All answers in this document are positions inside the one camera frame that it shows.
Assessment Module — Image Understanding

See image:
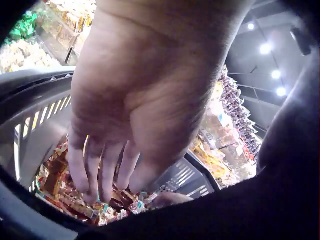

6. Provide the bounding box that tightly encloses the person's left ring finger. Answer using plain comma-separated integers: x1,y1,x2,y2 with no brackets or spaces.
83,150,101,204

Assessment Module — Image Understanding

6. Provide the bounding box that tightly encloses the dark plastic shopping basket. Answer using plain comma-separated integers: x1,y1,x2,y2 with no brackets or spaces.
0,65,222,240

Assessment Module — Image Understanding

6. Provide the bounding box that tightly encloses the person's left thumb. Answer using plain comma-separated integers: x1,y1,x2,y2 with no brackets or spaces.
129,147,184,194

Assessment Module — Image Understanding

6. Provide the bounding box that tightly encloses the person's left little finger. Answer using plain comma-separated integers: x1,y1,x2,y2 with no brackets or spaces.
67,136,90,193

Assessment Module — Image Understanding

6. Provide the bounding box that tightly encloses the full shop shelf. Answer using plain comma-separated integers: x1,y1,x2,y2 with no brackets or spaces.
0,0,97,74
188,64,263,191

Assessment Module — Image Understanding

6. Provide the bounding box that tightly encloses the person's right hand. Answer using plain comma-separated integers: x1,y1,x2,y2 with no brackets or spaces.
154,192,195,209

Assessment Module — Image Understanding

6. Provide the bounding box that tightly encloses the person's left hand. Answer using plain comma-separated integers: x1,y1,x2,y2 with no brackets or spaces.
67,0,256,204

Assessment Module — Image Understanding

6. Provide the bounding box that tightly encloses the person's left index finger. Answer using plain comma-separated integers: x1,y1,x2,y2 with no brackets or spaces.
116,140,141,191

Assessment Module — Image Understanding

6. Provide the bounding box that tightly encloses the person's left middle finger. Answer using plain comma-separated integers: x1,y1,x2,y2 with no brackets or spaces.
99,146,119,203

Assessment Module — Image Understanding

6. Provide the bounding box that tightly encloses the person's body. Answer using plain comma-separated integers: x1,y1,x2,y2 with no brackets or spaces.
77,57,320,240

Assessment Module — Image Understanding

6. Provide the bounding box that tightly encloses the pile of snack packets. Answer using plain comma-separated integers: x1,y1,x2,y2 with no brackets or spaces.
34,135,198,227

